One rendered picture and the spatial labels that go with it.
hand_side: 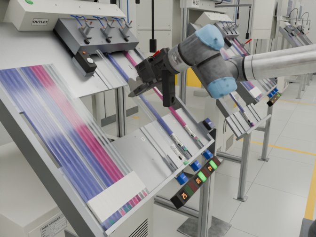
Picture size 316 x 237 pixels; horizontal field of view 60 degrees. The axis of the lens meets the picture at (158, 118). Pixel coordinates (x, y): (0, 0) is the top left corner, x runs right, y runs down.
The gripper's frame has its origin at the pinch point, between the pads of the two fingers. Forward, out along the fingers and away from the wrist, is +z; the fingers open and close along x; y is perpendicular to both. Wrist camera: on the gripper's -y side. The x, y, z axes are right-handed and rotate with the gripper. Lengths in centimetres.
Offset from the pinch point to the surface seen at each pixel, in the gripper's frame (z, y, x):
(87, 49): 7.8, 22.8, 1.6
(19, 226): 31, -21, 38
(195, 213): 25, -60, -32
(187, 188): -2.5, -36.3, -0.3
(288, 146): 25, -97, -223
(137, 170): 0.3, -22.1, 14.1
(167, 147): 0.5, -21.5, -4.3
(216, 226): 41, -86, -65
